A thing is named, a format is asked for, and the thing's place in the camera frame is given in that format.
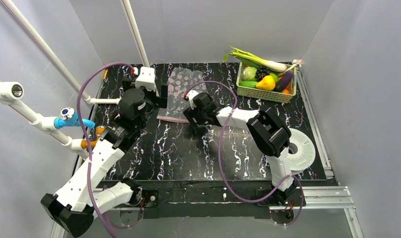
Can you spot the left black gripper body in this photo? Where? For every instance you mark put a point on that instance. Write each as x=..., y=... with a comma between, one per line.
x=162, y=95

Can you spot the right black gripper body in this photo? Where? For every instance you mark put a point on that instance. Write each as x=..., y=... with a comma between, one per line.
x=192, y=116

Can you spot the clear zip top bag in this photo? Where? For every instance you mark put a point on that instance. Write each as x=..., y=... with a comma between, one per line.
x=179, y=81

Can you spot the green cucumber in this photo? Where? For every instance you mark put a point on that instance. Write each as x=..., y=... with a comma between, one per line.
x=248, y=84

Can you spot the yellow bell pepper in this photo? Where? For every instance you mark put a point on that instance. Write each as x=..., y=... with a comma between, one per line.
x=267, y=83

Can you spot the purple eggplant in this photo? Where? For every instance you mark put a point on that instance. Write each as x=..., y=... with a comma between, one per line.
x=283, y=82

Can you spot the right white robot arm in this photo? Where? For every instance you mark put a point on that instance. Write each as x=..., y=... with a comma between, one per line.
x=270, y=134

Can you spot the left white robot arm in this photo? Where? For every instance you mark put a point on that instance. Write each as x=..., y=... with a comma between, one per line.
x=74, y=206

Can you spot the cream plastic basket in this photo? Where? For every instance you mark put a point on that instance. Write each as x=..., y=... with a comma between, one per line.
x=263, y=94

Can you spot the green cabbage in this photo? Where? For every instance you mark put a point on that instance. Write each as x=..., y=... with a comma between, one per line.
x=249, y=73

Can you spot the green white leek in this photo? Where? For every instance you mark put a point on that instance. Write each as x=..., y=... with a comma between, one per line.
x=253, y=60

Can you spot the green apple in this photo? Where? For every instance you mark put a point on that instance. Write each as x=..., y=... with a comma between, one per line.
x=274, y=77

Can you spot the orange fruit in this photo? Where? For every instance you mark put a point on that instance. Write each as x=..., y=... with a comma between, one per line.
x=287, y=89

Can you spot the orange pipe fitting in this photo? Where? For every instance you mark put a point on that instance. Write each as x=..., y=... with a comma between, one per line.
x=93, y=138

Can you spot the blue pipe fitting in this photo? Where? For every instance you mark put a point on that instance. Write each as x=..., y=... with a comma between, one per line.
x=67, y=117

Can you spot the white tape roll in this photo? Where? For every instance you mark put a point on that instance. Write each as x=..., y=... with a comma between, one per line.
x=301, y=152

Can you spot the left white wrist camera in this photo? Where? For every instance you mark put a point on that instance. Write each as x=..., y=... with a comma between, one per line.
x=146, y=79

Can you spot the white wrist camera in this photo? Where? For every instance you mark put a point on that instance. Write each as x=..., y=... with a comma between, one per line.
x=146, y=79
x=190, y=98

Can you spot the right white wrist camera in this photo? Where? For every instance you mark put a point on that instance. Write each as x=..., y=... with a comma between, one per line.
x=190, y=98

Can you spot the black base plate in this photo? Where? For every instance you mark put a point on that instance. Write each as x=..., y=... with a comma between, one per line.
x=170, y=199

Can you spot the white pvc pipe frame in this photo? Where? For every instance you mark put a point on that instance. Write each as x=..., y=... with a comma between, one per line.
x=46, y=89

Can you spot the aluminium frame rail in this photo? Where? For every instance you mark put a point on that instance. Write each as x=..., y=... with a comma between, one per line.
x=315, y=197

